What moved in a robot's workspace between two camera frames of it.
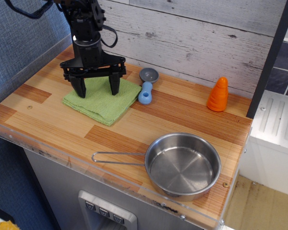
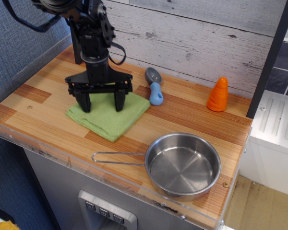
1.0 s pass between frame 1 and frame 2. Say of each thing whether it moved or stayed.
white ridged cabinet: stayed
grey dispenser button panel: stayed
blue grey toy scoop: moved
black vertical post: stayed
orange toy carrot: stayed
